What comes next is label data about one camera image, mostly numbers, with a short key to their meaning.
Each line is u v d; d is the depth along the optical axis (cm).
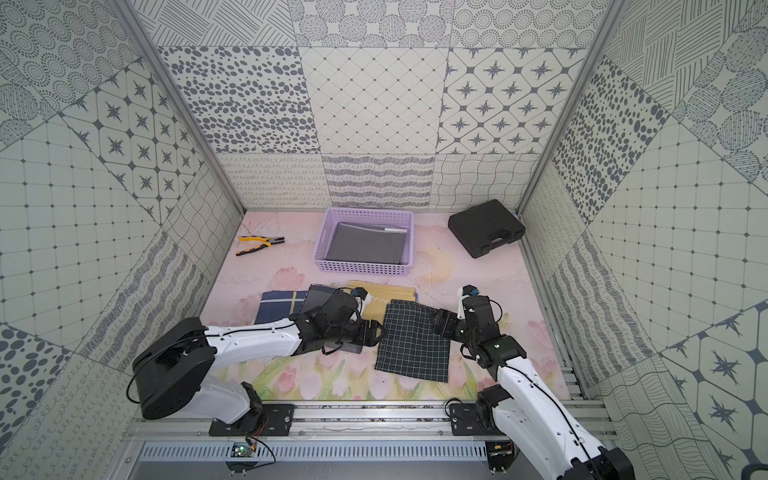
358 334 74
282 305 93
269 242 110
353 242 110
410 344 86
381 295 96
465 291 77
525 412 50
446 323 73
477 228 111
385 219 113
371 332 76
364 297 80
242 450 71
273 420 73
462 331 70
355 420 76
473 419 74
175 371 43
